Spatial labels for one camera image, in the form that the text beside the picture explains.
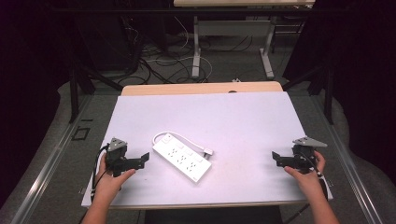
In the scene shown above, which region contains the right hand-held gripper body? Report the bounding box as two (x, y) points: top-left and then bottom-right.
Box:
(282, 136), (329, 175)

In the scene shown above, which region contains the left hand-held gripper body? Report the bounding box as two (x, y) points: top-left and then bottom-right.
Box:
(105, 137), (138, 178)

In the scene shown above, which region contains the white power strip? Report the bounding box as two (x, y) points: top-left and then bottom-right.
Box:
(151, 133), (213, 184)

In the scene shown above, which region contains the white power cord with plug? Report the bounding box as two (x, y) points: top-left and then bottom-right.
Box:
(151, 131), (215, 159)

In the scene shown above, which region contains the person's right hand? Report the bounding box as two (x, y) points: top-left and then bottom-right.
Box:
(283, 150), (327, 201)

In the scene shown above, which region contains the person's left hand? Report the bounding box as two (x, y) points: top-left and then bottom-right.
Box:
(93, 153), (137, 203)

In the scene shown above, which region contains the white table mat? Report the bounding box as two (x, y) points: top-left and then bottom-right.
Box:
(80, 91), (333, 210)

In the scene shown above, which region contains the black metal stand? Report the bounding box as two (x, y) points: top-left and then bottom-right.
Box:
(281, 60), (334, 126)
(68, 60), (124, 124)

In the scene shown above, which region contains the light wooden table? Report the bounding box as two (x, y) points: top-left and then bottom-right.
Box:
(120, 80), (284, 97)

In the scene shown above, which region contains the person's dark clothing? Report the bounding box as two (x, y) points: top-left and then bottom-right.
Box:
(144, 204), (284, 224)

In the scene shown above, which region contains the dark equipment cabinet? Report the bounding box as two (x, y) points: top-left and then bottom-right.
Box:
(76, 13), (141, 73)

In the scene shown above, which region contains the white desk with metal legs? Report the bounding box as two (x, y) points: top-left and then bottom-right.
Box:
(173, 0), (316, 79)

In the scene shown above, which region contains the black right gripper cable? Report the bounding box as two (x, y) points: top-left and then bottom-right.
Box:
(300, 152), (330, 201)

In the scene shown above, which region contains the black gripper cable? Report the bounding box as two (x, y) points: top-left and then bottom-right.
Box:
(300, 152), (330, 201)
(91, 145), (110, 203)

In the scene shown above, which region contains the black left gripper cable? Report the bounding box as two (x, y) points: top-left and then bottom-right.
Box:
(91, 145), (110, 203)

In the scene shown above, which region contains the silver floor rail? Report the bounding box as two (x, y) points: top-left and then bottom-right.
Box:
(311, 94), (385, 224)
(8, 94), (94, 224)

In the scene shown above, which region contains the tangle of floor cables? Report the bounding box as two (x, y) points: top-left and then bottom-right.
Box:
(120, 17), (253, 86)

